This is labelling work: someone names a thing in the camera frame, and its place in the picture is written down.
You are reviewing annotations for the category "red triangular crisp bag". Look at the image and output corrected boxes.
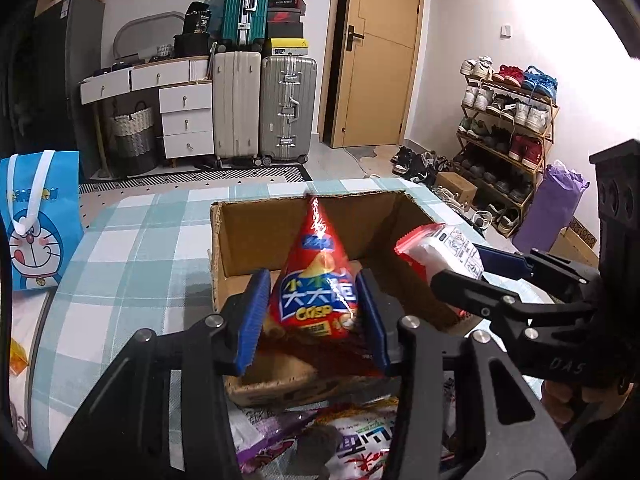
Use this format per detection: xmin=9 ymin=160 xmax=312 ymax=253
xmin=259 ymin=196 xmax=383 ymax=377

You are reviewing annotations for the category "red white snack packet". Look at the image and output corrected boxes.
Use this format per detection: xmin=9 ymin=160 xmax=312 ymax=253
xmin=394 ymin=223 xmax=484 ymax=284

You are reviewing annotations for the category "purple snack bag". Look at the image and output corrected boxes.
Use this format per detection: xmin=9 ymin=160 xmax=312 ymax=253
xmin=230 ymin=408 xmax=317 ymax=474

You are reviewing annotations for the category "large white noodle snack bag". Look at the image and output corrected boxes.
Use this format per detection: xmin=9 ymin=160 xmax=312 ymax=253
xmin=295 ymin=396 xmax=398 ymax=479

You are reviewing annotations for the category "person's right hand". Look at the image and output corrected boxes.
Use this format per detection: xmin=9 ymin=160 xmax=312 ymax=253
xmin=541 ymin=380 xmax=626 ymax=427

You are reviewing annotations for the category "brown cardboard box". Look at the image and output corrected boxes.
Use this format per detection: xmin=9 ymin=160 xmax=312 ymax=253
xmin=210 ymin=192 xmax=477 ymax=408

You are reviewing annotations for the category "small cardboard box on floor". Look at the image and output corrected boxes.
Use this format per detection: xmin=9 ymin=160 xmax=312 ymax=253
xmin=435 ymin=171 xmax=477 ymax=206

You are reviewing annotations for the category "wooden shoe rack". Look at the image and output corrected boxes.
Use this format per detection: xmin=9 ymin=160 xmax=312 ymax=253
xmin=452 ymin=75 xmax=559 ymax=238

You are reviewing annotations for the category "woven laundry basket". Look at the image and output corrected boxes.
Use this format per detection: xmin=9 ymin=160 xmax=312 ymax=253
xmin=110 ymin=101 xmax=157 ymax=177

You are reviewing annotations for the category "silver suitcase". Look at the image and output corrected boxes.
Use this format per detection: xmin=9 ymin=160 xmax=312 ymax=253
xmin=259 ymin=55 xmax=317 ymax=166

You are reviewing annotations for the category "white drawer desk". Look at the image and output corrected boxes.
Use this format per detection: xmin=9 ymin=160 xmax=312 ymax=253
xmin=79 ymin=55 xmax=215 ymax=159

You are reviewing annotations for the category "beige suitcase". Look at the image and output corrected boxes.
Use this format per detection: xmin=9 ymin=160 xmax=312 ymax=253
xmin=213 ymin=52 xmax=262 ymax=159

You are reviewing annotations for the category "blue Doraemon gift bag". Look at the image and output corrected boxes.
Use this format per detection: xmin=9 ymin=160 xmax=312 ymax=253
xmin=1 ymin=150 xmax=84 ymax=292

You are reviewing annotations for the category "stack of shoe boxes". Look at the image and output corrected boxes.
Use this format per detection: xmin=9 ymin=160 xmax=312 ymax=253
xmin=266 ymin=0 xmax=309 ymax=56

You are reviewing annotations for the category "wooden door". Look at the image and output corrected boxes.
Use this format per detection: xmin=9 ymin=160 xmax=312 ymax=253
xmin=326 ymin=0 xmax=422 ymax=148

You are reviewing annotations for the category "teal suitcase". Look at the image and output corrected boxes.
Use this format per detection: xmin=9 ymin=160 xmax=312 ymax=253
xmin=221 ymin=0 xmax=268 ymax=52

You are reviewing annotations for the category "dark grey refrigerator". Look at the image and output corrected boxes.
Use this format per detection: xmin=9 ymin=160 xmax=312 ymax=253
xmin=9 ymin=0 xmax=104 ymax=182

